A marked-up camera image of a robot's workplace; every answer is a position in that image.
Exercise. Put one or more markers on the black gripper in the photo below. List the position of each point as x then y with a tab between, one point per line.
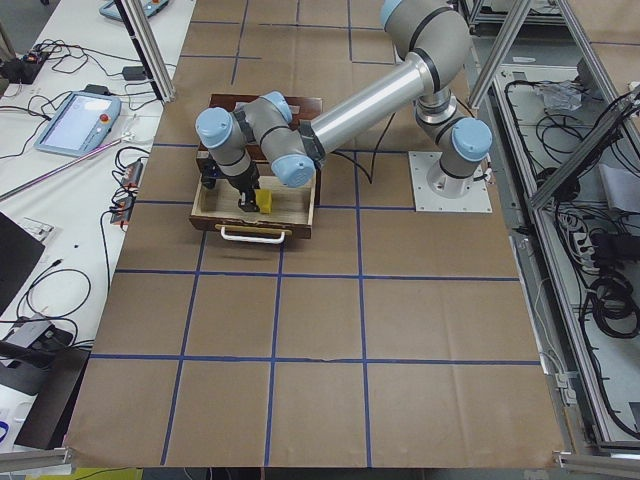
243	180

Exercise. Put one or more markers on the yellow block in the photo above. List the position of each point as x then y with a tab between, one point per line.
264	200

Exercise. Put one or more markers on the white drawer handle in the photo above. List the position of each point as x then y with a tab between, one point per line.
254	238

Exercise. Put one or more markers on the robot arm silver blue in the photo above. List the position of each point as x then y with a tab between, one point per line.
432	41

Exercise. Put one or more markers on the dark wooden drawer cabinet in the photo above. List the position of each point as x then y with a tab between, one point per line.
294	155

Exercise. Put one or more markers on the black power adapter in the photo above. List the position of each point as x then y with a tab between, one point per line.
134	73

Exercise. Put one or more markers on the blue teach pendant tablet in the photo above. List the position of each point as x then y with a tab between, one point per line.
80	124

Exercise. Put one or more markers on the brown paper table mat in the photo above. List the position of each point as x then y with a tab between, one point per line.
390	338

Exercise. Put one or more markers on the aluminium frame post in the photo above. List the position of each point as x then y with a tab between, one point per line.
146	47

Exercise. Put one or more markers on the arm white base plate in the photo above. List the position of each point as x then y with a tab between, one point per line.
435	192

